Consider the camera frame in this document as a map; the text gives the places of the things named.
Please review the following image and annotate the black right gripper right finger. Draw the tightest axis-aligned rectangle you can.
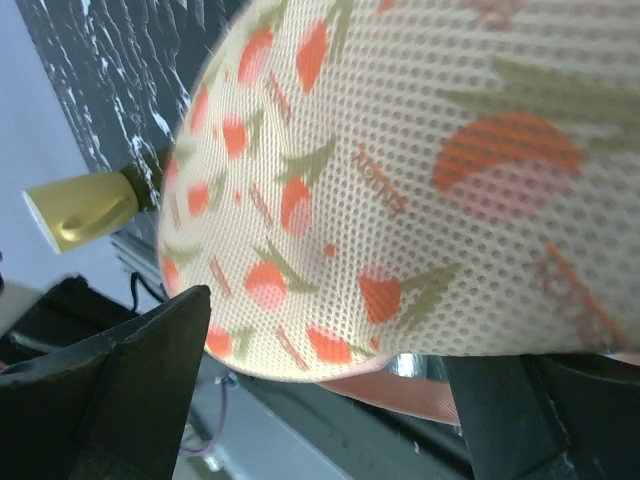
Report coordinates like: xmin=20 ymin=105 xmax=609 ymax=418
xmin=443 ymin=354 xmax=639 ymax=480

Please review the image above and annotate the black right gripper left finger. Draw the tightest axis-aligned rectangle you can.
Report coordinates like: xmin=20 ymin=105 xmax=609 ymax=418
xmin=1 ymin=286 xmax=211 ymax=479

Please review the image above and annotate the floral pink laundry bag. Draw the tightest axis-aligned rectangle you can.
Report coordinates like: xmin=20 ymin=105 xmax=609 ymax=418
xmin=157 ymin=1 xmax=639 ymax=411

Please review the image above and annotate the yellow ceramic mug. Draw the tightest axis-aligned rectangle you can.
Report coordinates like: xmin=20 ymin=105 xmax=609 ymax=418
xmin=23 ymin=172 xmax=139 ymax=254

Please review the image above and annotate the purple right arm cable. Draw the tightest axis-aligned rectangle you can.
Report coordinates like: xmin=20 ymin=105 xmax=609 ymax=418
xmin=179 ymin=379 xmax=231 ymax=459

